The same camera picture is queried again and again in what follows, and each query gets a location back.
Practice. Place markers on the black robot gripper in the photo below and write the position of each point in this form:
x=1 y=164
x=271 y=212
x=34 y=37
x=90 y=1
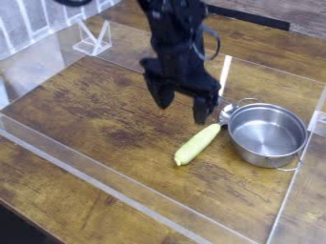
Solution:
x=183 y=43

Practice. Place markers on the green handled metal spoon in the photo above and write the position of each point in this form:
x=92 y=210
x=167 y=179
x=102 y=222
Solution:
x=199 y=141

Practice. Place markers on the stainless steel pot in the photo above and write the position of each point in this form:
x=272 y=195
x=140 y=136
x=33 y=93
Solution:
x=268 y=135

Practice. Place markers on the clear acrylic triangular bracket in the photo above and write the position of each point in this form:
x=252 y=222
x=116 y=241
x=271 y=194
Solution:
x=93 y=45

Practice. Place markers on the clear acrylic enclosure wall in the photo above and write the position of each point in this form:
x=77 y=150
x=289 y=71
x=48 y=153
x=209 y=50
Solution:
x=89 y=120

